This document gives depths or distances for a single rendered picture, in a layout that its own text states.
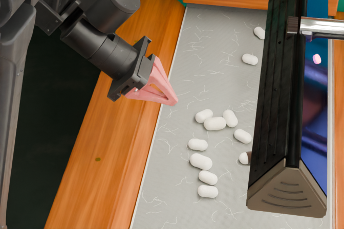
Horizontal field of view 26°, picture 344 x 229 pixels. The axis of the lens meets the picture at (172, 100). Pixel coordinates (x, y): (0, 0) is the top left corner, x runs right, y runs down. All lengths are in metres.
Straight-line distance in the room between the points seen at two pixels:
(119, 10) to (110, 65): 0.10
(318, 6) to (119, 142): 0.43
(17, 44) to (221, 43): 0.89
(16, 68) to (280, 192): 0.29
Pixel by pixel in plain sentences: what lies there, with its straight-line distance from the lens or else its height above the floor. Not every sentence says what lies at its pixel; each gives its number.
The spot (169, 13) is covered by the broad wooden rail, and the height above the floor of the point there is 0.76.
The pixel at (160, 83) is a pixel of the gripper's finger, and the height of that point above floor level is 0.90.
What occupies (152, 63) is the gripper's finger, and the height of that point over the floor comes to 0.93.
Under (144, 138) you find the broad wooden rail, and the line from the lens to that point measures 1.25.
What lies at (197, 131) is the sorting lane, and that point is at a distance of 1.28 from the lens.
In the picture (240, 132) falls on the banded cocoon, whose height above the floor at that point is 0.76.
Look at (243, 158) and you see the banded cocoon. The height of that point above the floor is 0.76.
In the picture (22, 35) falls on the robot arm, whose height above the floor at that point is 1.26.
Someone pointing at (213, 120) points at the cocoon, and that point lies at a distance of 1.27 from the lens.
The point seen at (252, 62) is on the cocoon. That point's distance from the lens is 1.41.
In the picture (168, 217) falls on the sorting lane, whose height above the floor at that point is 0.74.
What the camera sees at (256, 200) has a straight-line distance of 0.76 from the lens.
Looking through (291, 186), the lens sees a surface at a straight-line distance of 0.74.
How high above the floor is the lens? 1.63
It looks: 42 degrees down
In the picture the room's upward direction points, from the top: straight up
